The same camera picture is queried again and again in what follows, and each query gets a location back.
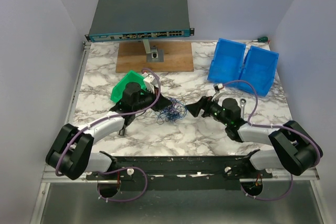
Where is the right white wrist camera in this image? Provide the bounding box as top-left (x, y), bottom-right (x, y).
top-left (211, 83), bottom-right (225, 101)

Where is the aluminium frame rail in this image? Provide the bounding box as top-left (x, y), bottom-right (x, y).
top-left (30, 42), bottom-right (91, 223)

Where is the long ratchet chrome wrench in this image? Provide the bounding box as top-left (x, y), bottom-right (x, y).
top-left (239, 98), bottom-right (246, 118)

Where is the wooden base board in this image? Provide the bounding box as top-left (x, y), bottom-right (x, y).
top-left (115, 41), bottom-right (194, 73)

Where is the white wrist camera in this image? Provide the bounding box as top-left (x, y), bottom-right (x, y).
top-left (211, 83), bottom-right (225, 101)
top-left (142, 71), bottom-right (157, 94)

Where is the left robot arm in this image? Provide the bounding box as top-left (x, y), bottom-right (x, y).
top-left (46, 82), bottom-right (172, 180)

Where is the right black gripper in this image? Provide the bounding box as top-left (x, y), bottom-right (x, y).
top-left (185, 93), bottom-right (230, 126)

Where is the green handled screwdriver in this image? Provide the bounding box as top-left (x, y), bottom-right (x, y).
top-left (252, 36), bottom-right (269, 43)

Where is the black mounting base rail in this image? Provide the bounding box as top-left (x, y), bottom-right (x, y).
top-left (86, 155), bottom-right (272, 191)

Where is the blue storage bin left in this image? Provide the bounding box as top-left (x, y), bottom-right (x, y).
top-left (207, 38), bottom-right (246, 83)

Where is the grey network switch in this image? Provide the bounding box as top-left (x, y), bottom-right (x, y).
top-left (85, 0), bottom-right (195, 42)

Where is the grey metal stand bracket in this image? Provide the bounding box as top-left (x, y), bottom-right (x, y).
top-left (142, 39), bottom-right (164, 63)

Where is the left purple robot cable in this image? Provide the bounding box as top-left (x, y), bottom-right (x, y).
top-left (54, 68), bottom-right (161, 203)

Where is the green storage bin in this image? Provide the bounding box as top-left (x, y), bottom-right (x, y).
top-left (110, 70), bottom-right (145, 103)

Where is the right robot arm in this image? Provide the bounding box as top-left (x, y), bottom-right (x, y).
top-left (186, 96), bottom-right (323, 178)

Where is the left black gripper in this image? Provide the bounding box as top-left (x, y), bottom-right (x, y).
top-left (133, 86), bottom-right (172, 112)

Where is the blue wire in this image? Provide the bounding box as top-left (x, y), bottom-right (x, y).
top-left (157, 99), bottom-right (187, 125)

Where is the blue storage bin right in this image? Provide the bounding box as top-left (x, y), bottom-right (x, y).
top-left (239, 46), bottom-right (279, 97)

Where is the blue storage bin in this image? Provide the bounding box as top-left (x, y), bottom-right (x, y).
top-left (207, 38), bottom-right (246, 83)
top-left (239, 46), bottom-right (279, 97)

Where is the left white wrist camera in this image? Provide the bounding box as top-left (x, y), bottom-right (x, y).
top-left (142, 71), bottom-right (157, 94)

